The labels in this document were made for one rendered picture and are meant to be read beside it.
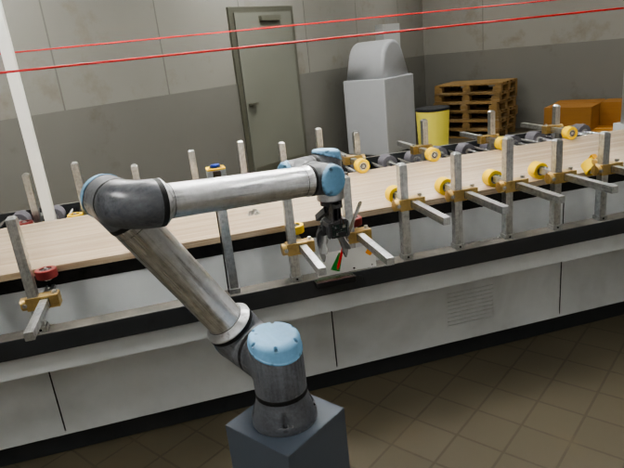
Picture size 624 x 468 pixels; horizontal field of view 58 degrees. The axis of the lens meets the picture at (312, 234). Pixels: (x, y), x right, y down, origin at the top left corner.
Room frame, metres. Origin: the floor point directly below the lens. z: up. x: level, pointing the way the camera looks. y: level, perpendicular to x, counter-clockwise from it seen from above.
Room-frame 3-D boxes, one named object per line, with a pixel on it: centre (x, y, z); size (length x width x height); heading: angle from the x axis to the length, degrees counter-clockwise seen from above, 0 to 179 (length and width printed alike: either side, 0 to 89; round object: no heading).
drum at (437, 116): (7.43, -1.74, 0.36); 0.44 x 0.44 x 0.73
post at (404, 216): (2.30, -0.40, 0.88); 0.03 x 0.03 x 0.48; 13
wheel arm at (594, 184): (2.42, -1.18, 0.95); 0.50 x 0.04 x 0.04; 13
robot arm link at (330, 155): (1.76, -0.07, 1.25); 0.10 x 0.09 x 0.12; 125
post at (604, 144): (2.53, -1.37, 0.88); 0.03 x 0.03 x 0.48; 13
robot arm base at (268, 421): (1.40, 0.14, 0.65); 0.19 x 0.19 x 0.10
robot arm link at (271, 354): (1.41, 0.14, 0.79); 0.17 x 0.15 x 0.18; 35
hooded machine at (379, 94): (8.36, -1.20, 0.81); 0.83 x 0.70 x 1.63; 138
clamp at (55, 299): (1.96, 1.04, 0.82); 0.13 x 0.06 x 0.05; 103
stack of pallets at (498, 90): (9.25, -2.87, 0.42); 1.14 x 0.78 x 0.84; 48
